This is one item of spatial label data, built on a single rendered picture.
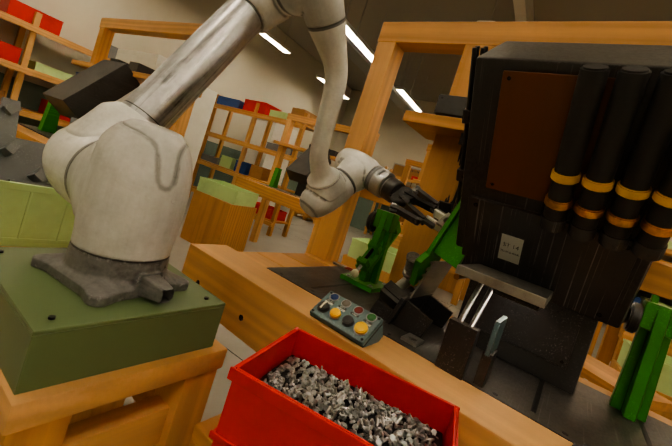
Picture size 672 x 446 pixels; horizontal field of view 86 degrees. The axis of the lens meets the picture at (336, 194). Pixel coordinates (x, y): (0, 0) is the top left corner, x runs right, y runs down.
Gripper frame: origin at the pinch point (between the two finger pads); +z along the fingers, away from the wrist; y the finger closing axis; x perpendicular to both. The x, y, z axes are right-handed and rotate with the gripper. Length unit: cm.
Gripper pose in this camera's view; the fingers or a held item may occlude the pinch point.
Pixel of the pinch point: (440, 222)
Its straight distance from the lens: 107.9
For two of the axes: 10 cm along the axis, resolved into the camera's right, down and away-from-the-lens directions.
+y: 7.4, -4.9, 4.6
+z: 6.7, 5.1, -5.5
